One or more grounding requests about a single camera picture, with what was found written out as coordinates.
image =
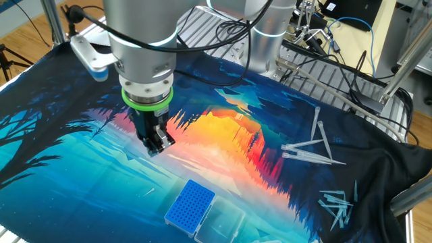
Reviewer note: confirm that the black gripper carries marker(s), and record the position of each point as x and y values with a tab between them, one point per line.
148	121

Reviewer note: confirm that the small clear pipette tip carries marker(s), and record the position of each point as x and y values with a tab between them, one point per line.
148	192

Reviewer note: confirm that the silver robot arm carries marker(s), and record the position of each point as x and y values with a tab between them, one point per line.
145	71

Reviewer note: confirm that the blue pipette tip holder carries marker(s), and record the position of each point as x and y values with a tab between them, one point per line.
189	207

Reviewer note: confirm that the large clear pipette tip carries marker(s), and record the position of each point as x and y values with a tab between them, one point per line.
303	158
324	138
315	123
320	158
300	144

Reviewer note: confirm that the landscape print cloth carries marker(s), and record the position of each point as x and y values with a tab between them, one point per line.
84	168

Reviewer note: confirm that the small clear hinged lid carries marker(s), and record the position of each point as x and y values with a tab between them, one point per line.
219	222

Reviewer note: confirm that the black tripod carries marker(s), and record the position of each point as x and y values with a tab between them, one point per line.
4	62

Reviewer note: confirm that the silver metal stand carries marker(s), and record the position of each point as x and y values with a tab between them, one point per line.
308	33

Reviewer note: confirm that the black flat adapter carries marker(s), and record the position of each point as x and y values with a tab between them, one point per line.
369	103

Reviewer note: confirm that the cream desk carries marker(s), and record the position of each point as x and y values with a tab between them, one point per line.
354	44

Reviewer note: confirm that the black laptop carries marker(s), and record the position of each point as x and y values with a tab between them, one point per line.
357	10

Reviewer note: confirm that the white equipment cabinet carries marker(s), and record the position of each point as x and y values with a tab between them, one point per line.
415	13

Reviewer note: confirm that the aluminium frame post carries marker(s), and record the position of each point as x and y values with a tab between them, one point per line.
405	64
53	20

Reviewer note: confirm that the aluminium frame bar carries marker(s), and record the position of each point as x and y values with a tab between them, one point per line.
415	195

